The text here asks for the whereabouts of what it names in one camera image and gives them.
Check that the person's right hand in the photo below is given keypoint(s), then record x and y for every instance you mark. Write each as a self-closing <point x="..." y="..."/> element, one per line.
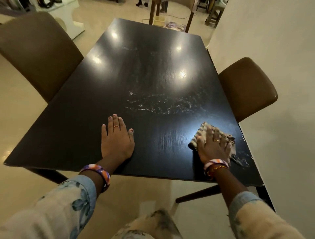
<point x="214" y="151"/>

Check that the person's left hand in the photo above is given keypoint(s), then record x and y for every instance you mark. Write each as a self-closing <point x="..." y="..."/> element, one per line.
<point x="117" y="142"/>

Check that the striped cloth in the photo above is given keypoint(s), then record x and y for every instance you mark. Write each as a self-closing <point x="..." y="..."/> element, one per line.
<point x="200" y="130"/>

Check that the brown chair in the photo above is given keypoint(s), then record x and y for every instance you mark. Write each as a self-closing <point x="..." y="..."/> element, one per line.
<point x="39" y="54"/>
<point x="246" y="88"/>

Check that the floral placemat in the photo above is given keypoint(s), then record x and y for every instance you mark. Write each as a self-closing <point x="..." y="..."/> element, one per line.
<point x="174" y="25"/>

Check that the person's right forearm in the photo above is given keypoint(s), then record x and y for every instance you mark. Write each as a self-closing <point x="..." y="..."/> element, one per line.
<point x="253" y="216"/>

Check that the person's floral cream garment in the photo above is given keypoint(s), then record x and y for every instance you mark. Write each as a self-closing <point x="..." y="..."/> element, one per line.
<point x="150" y="226"/>

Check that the white purple bangle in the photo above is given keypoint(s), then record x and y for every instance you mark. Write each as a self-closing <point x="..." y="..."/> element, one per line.
<point x="216" y="161"/>

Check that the orange purple bangle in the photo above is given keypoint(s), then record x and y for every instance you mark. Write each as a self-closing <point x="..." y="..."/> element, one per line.
<point x="98" y="170"/>

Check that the black table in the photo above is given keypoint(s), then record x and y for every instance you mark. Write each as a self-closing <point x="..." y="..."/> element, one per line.
<point x="147" y="73"/>

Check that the cream plastic basket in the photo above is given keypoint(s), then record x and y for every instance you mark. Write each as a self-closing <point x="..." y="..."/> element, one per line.
<point x="159" y="21"/>

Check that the white coffee table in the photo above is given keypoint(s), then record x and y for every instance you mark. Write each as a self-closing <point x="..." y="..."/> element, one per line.
<point x="69" y="17"/>

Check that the wooden beige armchair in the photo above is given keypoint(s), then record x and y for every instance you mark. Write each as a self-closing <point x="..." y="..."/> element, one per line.
<point x="189" y="17"/>

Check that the wooden stool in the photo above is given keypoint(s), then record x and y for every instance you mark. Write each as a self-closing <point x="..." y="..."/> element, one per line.
<point x="215" y="12"/>

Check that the black gadget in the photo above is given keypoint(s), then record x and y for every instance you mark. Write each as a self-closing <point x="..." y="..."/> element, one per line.
<point x="49" y="3"/>

